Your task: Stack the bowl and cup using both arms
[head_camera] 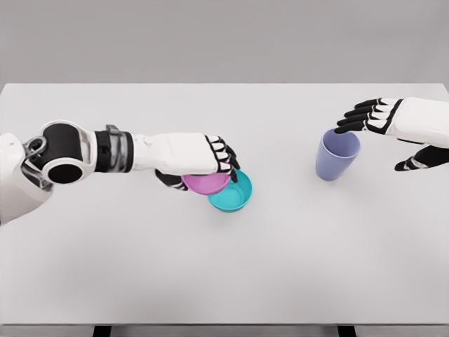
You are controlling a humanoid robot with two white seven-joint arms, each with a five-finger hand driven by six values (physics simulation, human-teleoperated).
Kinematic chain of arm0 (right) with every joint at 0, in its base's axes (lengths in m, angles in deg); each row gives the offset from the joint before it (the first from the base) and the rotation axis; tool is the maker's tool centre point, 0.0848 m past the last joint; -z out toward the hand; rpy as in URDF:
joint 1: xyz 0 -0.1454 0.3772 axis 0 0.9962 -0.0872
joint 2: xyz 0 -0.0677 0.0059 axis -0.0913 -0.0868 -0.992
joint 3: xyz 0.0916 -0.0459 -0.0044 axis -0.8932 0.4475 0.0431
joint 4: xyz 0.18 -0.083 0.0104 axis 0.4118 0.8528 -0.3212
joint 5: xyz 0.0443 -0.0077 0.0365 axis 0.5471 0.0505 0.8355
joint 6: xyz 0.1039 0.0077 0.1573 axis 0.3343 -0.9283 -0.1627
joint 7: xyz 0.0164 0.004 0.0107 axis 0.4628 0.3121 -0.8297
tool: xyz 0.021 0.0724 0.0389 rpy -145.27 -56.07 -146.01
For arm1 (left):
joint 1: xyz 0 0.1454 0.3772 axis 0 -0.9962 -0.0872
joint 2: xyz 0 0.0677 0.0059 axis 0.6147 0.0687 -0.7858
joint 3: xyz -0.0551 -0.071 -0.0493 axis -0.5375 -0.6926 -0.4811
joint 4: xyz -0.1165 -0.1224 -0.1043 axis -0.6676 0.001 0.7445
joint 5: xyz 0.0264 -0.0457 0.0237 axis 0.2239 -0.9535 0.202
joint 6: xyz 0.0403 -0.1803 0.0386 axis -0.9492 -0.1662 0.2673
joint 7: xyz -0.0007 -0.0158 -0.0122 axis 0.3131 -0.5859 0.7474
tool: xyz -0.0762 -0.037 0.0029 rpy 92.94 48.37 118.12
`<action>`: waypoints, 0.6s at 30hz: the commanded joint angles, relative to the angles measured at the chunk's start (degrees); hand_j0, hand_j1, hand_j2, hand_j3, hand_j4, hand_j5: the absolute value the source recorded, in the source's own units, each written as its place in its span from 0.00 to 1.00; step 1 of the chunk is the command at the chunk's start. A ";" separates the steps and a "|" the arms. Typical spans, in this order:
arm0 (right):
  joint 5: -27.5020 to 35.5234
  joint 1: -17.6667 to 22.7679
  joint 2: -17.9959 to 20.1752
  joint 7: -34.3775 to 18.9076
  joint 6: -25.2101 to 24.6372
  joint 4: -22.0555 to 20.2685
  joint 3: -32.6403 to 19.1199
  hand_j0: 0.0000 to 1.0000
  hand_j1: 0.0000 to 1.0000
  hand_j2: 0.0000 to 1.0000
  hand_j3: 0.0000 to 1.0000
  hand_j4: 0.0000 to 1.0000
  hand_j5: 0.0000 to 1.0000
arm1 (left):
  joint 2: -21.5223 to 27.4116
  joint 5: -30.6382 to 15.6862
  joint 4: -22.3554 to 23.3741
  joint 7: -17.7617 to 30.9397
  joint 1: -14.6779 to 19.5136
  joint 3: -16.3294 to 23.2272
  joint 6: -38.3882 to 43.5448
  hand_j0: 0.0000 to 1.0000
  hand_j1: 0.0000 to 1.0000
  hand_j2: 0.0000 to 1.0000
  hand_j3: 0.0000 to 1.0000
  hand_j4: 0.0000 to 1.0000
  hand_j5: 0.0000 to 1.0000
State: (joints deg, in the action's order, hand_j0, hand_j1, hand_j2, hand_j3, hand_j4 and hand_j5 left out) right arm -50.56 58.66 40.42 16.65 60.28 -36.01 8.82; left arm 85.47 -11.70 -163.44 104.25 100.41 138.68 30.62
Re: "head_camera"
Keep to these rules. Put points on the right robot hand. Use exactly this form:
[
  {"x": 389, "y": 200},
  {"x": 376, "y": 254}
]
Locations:
[{"x": 417, "y": 121}]

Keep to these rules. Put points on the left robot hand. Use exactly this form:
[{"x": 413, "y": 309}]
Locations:
[{"x": 191, "y": 154}]

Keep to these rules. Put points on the pink bowl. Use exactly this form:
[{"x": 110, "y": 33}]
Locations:
[{"x": 204, "y": 183}]

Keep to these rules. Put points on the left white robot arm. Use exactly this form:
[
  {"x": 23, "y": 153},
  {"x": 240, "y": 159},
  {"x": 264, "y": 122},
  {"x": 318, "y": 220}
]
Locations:
[{"x": 70, "y": 158}]

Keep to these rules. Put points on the teal bowl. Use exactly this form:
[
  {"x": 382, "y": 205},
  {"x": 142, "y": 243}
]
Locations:
[{"x": 234, "y": 196}]

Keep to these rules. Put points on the lavender cup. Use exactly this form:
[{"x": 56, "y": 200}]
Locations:
[{"x": 335, "y": 156}]

